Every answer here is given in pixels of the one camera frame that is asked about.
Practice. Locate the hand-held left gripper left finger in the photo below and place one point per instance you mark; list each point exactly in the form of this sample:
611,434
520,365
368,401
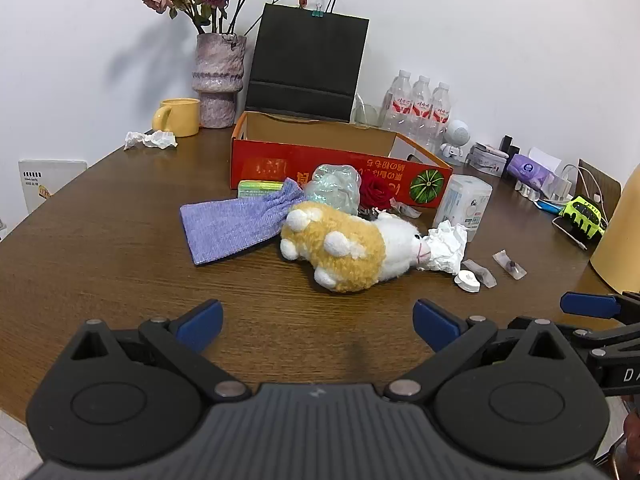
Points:
200,327

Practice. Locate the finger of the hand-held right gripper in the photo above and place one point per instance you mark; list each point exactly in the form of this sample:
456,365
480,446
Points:
585,305
602,338

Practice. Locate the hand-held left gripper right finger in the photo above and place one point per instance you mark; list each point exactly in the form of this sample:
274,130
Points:
435,327

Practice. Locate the white tissue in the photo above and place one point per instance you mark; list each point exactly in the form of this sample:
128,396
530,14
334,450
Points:
445,250
155,140

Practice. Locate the purple knit cloth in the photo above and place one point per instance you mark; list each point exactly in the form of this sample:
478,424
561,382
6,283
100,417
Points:
230,225

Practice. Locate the yellow and white plush toy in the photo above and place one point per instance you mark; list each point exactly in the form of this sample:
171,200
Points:
345,245

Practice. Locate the white wipes canister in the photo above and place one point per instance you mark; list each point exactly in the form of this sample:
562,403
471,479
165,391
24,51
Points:
465,200

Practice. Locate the clear plastic bag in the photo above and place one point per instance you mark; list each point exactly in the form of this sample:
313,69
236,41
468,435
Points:
332,185

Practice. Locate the red cardboard box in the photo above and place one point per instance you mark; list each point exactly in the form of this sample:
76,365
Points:
300,165

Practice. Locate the person's right hand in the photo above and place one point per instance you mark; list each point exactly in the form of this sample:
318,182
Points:
634,425

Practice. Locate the white round cap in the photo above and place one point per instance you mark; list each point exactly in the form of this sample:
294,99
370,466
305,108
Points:
468,281

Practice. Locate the small clear plastic sachet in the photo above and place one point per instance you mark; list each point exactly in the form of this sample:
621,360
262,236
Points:
482,272
510,266

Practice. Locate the yellow lamp shade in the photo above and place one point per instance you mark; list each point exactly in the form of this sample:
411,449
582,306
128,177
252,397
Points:
620,240

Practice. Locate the brown wooden board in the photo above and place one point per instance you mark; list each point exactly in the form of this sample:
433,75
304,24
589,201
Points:
607,185

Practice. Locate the white charger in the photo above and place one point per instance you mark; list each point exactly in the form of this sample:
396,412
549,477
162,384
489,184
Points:
564,182

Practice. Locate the strip of small white vials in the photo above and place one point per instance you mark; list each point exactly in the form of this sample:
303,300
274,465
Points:
525,190

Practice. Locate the purple wet wipes pack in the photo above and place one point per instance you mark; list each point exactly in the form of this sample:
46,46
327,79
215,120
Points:
530,167

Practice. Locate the red artificial rose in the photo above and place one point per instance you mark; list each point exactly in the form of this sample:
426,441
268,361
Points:
375,191

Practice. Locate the green packet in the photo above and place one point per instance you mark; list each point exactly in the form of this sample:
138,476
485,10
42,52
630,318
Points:
257,189

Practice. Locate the white paper sheet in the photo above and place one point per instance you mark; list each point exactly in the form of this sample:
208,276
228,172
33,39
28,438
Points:
547,157

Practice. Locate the patterned white tin box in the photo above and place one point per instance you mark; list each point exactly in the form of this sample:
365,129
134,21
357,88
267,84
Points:
487,160

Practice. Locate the small black box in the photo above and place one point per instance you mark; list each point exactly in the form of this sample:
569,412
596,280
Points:
507,144

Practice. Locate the white robot figure speaker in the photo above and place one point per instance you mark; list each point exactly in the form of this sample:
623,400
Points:
457,132

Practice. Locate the white flat box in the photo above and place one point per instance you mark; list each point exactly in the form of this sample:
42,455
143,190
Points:
50,180

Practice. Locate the yellow mug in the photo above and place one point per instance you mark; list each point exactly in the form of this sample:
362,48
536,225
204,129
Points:
180,117

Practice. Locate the clear water bottle red label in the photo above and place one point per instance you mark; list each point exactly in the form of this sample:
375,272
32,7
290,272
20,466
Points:
440,115
397,105
420,110

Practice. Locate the green tinted glass cup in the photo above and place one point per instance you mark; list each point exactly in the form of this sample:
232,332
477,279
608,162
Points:
367,112

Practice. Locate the mottled purple ceramic vase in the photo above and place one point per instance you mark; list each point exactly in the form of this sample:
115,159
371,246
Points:
217,80

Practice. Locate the black paper bag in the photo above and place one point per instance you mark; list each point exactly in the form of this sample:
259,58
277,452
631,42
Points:
305,60

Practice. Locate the teal binder clip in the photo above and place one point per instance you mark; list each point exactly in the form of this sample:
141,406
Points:
317,12

